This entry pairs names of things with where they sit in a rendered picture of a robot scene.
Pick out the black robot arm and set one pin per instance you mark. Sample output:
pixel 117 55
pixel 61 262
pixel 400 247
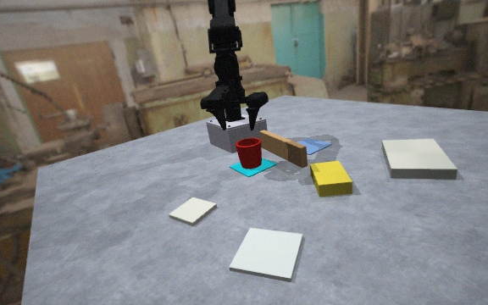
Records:
pixel 224 33

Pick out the tan wooden bar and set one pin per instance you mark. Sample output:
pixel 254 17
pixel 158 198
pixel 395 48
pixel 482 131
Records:
pixel 289 150

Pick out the cream flat square slab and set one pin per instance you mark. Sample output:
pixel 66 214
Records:
pixel 193 211

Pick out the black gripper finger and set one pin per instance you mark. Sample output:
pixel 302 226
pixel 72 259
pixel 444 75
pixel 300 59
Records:
pixel 252 114
pixel 220 116

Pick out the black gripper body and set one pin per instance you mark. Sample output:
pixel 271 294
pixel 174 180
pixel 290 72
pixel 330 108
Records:
pixel 254 100

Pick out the yellow rectangular block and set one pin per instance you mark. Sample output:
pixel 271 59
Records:
pixel 330 179

